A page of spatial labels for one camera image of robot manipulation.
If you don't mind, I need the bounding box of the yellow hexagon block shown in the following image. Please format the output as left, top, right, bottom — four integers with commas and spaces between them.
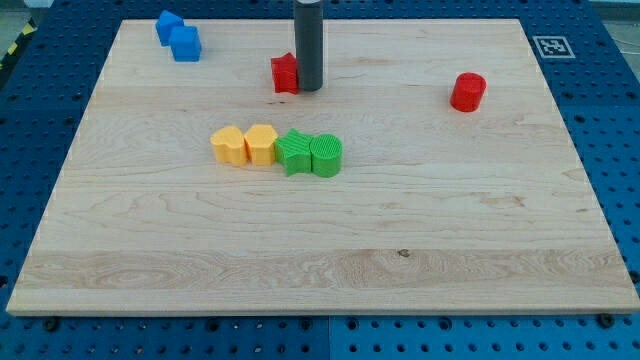
244, 124, 279, 166

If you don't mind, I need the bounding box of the red star block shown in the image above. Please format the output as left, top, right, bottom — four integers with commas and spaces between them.
270, 52, 299, 94

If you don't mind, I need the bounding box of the green star block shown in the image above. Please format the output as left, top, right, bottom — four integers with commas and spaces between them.
275, 128, 314, 177

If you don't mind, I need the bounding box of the red cylinder block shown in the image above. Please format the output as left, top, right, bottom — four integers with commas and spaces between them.
449, 72, 487, 112

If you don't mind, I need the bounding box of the blue cube block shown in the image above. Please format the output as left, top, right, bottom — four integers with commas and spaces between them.
169, 26, 202, 62

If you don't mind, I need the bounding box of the green cylinder block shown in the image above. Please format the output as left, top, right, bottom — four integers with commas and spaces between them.
309, 134, 343, 178

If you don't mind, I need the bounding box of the wooden board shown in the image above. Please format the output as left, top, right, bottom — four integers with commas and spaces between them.
7, 19, 639, 316

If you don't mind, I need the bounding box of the yellow heart block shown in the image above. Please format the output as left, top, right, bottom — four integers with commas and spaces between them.
210, 126, 248, 166

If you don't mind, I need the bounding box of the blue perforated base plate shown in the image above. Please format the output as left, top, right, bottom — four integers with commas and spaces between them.
1, 1, 639, 359

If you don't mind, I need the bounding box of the blue pentagon block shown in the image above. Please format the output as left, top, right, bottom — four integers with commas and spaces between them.
155, 10, 184, 46

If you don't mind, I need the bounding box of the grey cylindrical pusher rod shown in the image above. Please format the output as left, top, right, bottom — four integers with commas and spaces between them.
293, 0, 324, 92

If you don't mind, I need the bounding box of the fiducial marker tag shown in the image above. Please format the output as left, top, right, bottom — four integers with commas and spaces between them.
533, 35, 575, 59

